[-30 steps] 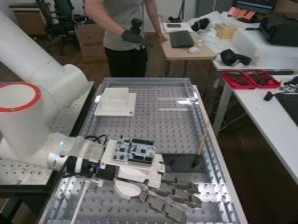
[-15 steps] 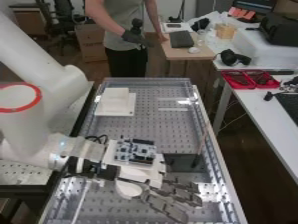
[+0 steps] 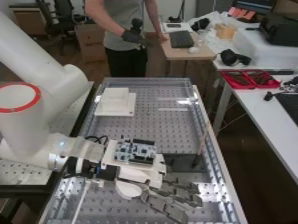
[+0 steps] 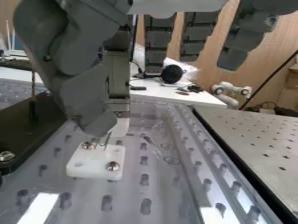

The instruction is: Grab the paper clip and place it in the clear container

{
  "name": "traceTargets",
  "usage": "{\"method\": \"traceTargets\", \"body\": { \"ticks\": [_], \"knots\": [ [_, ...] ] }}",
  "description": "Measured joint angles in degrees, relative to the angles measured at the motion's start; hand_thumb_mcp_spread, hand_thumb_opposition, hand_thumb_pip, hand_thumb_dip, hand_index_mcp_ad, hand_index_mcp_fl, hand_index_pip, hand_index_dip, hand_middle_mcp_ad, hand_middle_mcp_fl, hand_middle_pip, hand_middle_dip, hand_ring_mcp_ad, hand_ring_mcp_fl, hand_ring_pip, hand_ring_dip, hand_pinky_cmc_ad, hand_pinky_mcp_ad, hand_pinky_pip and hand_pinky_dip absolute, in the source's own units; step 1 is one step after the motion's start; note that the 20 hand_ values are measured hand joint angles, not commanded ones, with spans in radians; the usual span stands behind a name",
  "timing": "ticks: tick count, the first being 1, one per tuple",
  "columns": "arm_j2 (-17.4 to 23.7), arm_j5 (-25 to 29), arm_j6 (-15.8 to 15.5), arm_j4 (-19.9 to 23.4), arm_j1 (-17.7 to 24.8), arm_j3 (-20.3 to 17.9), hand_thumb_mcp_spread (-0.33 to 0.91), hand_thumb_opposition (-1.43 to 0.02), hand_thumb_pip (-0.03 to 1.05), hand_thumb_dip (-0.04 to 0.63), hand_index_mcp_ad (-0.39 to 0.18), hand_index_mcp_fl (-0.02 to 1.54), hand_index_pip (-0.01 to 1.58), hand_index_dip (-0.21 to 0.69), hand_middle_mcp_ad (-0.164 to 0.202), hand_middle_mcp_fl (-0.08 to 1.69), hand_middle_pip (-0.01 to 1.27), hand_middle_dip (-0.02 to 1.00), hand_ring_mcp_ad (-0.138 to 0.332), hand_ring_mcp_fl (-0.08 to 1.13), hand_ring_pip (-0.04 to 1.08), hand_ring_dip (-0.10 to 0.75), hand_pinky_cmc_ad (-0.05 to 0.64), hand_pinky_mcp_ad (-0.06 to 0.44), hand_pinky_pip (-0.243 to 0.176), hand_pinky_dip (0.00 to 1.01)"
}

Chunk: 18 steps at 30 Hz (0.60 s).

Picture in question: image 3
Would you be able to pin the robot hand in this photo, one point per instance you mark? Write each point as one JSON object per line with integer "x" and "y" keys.
{"x": 137, "y": 166}

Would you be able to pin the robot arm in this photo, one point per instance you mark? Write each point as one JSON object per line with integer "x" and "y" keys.
{"x": 34, "y": 83}

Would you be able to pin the clear box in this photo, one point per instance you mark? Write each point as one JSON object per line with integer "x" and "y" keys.
{"x": 177, "y": 110}

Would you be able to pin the small white box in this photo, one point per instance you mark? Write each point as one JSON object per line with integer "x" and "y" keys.
{"x": 116, "y": 101}

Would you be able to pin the white desk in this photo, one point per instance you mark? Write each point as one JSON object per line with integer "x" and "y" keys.
{"x": 266, "y": 113}
{"x": 266, "y": 53}

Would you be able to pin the red tray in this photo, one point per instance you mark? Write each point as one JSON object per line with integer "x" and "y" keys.
{"x": 238, "y": 80}
{"x": 263, "y": 78}

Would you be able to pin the wooden desk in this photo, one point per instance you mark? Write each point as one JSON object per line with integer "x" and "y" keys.
{"x": 186, "y": 56}

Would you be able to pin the white mouse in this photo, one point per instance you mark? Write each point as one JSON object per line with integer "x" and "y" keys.
{"x": 193, "y": 50}

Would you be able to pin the person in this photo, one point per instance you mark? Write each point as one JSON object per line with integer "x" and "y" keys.
{"x": 126, "y": 40}

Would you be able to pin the cardboard box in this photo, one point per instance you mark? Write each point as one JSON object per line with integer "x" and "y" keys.
{"x": 90, "y": 41}

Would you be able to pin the black headphones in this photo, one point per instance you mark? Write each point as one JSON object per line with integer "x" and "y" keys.
{"x": 233, "y": 57}

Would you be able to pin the black handheld controller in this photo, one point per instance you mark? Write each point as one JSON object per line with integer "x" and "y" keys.
{"x": 137, "y": 26}

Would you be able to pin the black chair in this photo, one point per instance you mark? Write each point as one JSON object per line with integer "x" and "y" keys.
{"x": 57, "y": 16}

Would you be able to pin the black case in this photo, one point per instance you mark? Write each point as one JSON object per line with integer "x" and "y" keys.
{"x": 279, "y": 30}

